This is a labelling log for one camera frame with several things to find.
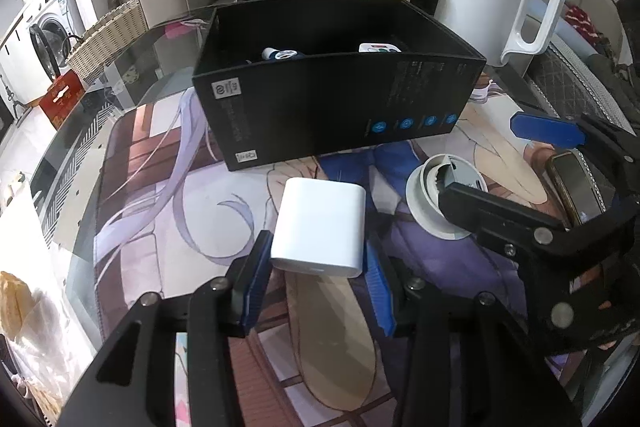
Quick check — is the grey round tape dispenser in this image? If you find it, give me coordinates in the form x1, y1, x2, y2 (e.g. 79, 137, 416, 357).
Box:
406, 154, 488, 241

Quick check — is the white power adapter block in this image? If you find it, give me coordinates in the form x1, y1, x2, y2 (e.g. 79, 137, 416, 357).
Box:
270, 178, 366, 279

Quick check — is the black smartphone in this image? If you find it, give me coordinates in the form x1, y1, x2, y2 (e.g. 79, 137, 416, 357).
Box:
544, 150, 604, 227

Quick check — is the white washing machine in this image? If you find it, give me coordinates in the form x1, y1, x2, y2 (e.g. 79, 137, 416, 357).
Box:
1, 0, 85, 104

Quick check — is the woven wicker basket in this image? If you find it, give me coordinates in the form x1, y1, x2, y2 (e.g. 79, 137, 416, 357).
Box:
67, 0, 148, 80

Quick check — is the black cardboard storage box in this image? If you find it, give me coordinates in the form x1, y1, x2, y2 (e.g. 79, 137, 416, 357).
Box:
192, 0, 486, 170

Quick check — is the blue liquid bottle white cap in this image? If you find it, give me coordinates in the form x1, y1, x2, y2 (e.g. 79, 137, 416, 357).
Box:
262, 48, 304, 62

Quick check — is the red gift bag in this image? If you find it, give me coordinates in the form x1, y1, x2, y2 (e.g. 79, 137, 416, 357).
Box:
39, 69, 85, 129

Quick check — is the anime print desk mat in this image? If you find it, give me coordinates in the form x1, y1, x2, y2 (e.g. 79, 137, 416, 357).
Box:
93, 84, 562, 426

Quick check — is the white colourful button remote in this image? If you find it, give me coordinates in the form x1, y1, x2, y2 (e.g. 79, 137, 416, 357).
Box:
358, 42, 401, 53

